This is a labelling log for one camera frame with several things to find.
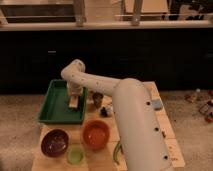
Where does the dark metal cup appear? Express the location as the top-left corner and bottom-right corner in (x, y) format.
(92, 92), (103, 108)

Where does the green plastic tray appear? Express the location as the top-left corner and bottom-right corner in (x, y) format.
(38, 79), (87, 124)

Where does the purple bowl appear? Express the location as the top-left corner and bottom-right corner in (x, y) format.
(41, 129), (69, 158)

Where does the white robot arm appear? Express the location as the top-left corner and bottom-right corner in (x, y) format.
(61, 59), (174, 171)

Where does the blue sponge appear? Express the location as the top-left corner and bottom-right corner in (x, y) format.
(151, 99), (163, 111)

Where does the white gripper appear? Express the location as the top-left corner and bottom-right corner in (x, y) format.
(67, 82), (83, 105)

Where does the wooden felt eraser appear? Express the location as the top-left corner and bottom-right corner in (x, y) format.
(69, 96), (79, 109)

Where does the orange bowl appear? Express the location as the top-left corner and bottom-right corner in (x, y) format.
(82, 120), (110, 150)

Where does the green chili pepper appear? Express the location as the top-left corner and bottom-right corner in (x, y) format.
(113, 141), (122, 165)

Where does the small green cup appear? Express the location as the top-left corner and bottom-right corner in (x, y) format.
(67, 147), (84, 165)

